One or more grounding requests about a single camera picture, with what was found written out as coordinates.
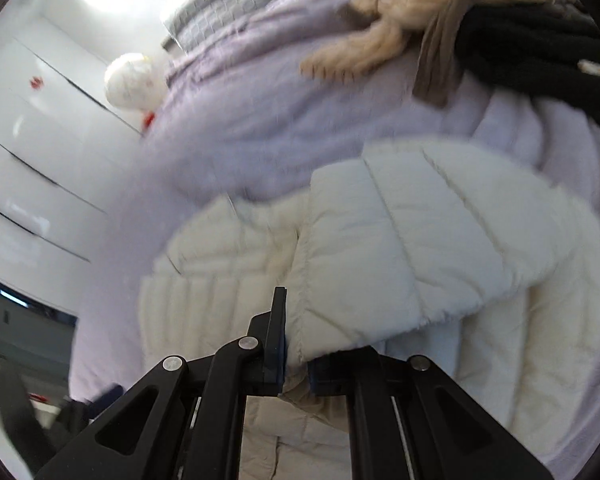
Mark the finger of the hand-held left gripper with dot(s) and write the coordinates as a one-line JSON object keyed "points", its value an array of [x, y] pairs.
{"points": [[105, 395]]}

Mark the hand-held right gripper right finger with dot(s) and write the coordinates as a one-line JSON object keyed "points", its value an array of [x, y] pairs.
{"points": [[325, 376]]}

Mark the white puffer jacket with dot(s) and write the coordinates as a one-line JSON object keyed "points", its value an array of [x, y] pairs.
{"points": [[430, 240]]}

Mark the white floral pillow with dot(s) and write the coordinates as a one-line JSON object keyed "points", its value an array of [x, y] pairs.
{"points": [[127, 82]]}

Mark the white wardrobe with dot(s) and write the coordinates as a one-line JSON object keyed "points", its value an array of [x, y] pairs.
{"points": [[35, 170]]}

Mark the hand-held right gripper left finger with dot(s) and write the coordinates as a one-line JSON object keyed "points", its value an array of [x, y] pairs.
{"points": [[278, 352]]}

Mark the black knit garment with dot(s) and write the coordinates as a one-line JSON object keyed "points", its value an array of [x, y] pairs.
{"points": [[520, 50]]}

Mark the grey quilted pillow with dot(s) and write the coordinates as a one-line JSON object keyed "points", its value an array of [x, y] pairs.
{"points": [[220, 5]]}

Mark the lavender fleece blanket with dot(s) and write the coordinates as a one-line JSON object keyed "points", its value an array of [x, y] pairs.
{"points": [[230, 135]]}

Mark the beige knit sweater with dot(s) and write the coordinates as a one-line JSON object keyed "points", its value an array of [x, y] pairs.
{"points": [[395, 0]]}

